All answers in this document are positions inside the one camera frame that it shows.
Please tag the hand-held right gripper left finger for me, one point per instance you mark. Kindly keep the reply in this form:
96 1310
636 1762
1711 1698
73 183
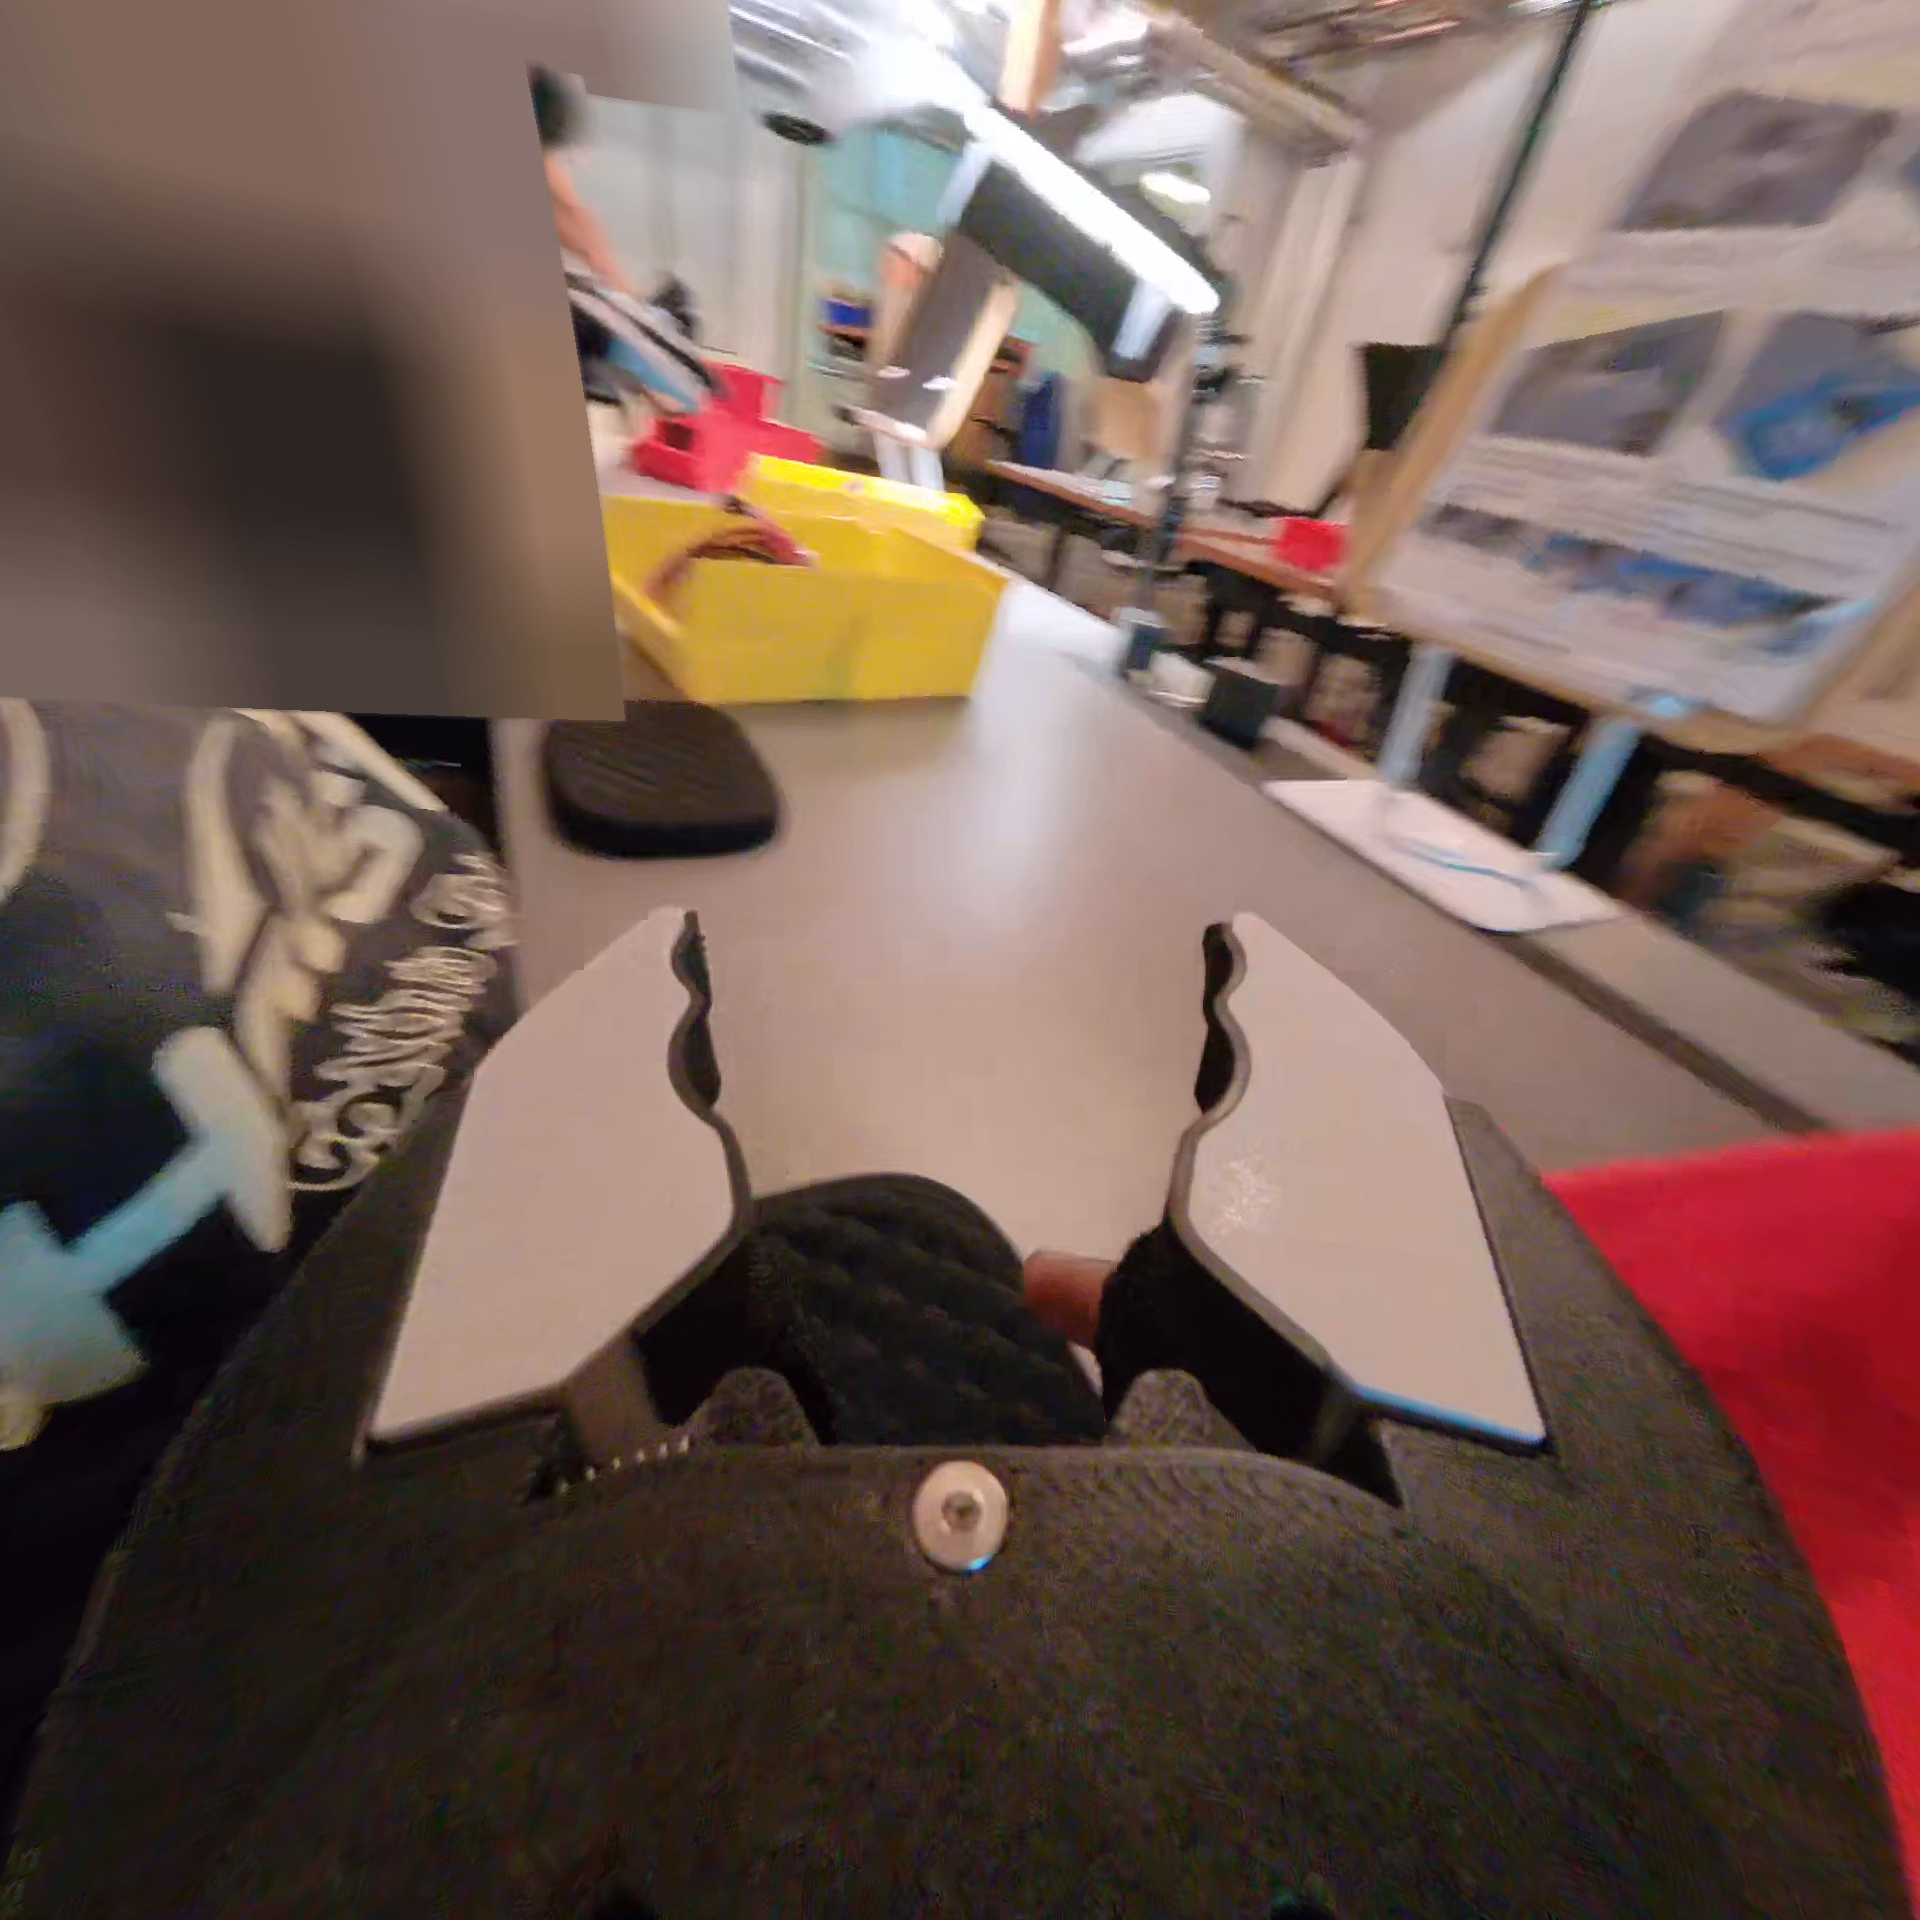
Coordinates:
571 1183

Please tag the small black box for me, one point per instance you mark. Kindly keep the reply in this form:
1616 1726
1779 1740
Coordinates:
1243 703

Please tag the red plastic bin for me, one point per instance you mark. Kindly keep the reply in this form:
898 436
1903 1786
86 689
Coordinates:
1771 1349
721 436

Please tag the white poster stand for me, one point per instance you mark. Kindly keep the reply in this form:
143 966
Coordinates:
1441 855

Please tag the black pole with disc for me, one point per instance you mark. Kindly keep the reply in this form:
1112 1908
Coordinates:
1398 392

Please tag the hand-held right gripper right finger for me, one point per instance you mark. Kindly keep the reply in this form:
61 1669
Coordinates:
1336 1200

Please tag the small red bin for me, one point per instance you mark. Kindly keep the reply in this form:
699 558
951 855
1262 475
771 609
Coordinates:
1309 543

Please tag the person's dark printed shirt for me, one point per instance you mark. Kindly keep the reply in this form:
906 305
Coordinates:
149 930

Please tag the yellow plastic bin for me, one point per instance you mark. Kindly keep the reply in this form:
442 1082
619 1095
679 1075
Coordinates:
841 645
869 503

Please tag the studio light panel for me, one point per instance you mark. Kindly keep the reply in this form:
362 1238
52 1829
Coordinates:
1081 255

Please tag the instruction poster board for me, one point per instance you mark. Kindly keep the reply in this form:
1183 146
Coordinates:
1681 496

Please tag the person's right hand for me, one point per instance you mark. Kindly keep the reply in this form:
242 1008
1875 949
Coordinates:
1065 1293

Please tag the wooden desk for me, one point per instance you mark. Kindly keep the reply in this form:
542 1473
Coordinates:
1081 496

